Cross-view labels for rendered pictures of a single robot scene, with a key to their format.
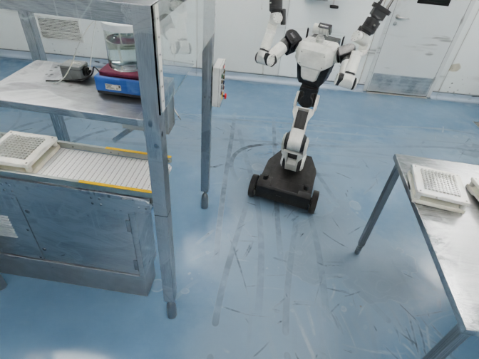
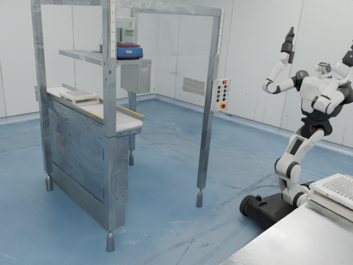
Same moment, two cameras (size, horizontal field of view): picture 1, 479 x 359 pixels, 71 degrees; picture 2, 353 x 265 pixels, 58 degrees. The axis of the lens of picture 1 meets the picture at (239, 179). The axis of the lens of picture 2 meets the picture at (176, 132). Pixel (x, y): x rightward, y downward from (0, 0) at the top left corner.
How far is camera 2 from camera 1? 1.34 m
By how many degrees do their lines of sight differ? 41
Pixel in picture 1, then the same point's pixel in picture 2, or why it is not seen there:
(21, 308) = (46, 202)
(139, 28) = (103, 6)
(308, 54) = (306, 87)
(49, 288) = (66, 201)
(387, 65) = not seen: outside the picture
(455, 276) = (267, 242)
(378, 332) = not seen: outside the picture
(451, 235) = (314, 226)
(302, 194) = not seen: hidden behind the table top
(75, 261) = (81, 181)
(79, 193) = (84, 119)
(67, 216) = (82, 141)
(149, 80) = (105, 36)
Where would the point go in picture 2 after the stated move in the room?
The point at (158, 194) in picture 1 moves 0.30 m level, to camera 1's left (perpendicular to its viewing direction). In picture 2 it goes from (105, 116) to (80, 106)
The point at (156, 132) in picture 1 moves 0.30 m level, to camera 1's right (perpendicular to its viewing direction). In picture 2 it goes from (106, 69) to (138, 78)
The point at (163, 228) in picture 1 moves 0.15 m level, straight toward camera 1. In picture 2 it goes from (106, 148) to (91, 155)
